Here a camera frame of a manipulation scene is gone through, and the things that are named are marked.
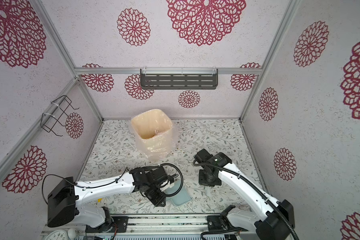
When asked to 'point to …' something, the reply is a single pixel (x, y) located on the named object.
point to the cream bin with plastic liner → (154, 133)
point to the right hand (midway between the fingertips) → (204, 181)
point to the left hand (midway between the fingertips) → (162, 206)
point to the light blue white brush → (207, 189)
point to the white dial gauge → (57, 235)
